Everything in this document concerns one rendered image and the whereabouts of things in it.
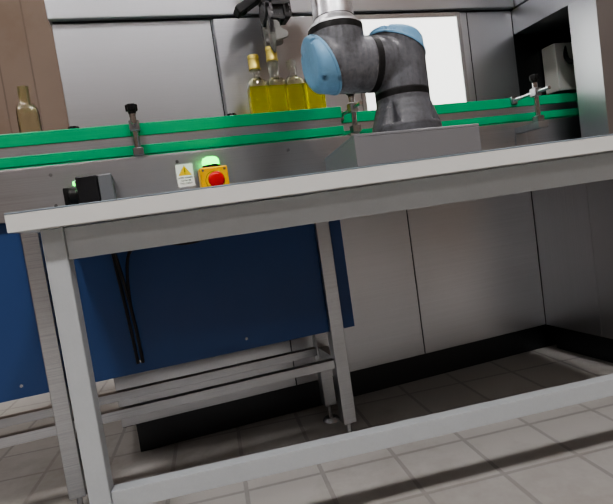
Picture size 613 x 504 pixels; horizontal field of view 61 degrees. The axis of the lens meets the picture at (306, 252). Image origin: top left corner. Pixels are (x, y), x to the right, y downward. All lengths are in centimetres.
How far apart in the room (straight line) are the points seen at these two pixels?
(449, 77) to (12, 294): 157
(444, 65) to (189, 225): 129
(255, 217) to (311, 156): 48
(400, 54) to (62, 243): 76
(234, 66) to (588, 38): 115
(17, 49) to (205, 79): 260
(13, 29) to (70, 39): 249
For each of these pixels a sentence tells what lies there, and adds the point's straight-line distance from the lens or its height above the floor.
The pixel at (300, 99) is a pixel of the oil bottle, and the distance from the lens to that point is 162.
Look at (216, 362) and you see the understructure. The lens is 174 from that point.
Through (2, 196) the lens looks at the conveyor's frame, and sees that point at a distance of 142.
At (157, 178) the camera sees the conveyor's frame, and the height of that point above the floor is 82.
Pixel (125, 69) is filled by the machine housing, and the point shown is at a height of 119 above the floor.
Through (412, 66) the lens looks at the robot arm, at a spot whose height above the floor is 94.
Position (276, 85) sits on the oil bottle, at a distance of 161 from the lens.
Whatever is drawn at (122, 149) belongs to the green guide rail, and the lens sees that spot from 141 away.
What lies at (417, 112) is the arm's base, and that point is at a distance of 112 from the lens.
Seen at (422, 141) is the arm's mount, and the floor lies 78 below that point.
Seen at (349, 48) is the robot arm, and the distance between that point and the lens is 111.
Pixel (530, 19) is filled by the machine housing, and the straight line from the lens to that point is 223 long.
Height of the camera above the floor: 67
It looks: 4 degrees down
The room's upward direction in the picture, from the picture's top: 8 degrees counter-clockwise
